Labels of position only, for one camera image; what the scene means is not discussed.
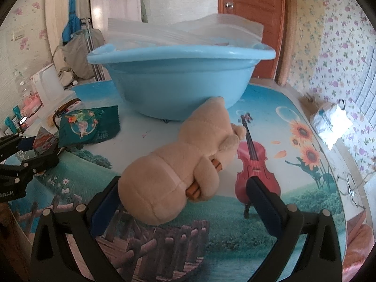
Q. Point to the grey cloth bag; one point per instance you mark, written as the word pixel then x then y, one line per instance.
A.
pixel 76 55

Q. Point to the teal bottle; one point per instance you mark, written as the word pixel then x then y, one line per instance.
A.
pixel 8 124
pixel 17 114

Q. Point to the white plastic bin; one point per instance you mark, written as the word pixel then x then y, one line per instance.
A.
pixel 48 85

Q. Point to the white wooden panel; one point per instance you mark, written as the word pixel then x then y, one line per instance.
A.
pixel 117 14
pixel 54 20

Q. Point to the picture printed desktop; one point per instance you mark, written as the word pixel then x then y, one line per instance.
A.
pixel 235 252

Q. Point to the white cardboard box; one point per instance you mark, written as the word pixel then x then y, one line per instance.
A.
pixel 70 105

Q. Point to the green jacket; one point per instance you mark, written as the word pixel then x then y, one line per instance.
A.
pixel 144 11

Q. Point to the white plastic shopping bag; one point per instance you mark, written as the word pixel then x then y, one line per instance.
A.
pixel 332 123

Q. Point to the small colourful carton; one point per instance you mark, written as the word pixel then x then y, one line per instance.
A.
pixel 45 141

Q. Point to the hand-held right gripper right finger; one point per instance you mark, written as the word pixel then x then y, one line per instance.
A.
pixel 268 214

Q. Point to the pink blanket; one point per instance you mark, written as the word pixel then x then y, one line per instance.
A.
pixel 358 255

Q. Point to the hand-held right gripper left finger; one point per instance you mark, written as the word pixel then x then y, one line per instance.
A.
pixel 102 211

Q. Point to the light blue plastic basin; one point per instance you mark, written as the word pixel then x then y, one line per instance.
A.
pixel 176 88

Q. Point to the blue hanging bag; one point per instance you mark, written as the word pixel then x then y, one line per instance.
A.
pixel 70 20

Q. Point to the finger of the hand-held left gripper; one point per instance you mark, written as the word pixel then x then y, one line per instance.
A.
pixel 11 145
pixel 41 161

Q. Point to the wooden bed frame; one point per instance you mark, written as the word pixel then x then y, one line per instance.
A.
pixel 355 221

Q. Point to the frosted clear zip bag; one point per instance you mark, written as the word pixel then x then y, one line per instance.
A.
pixel 176 32

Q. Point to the brown wooden door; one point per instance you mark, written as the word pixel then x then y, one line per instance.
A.
pixel 252 20

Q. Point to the green printed packet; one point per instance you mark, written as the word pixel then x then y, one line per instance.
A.
pixel 88 123

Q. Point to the beige plush pig toy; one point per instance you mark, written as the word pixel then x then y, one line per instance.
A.
pixel 164 176

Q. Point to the metal trolley frame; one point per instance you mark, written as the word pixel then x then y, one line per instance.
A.
pixel 91 50

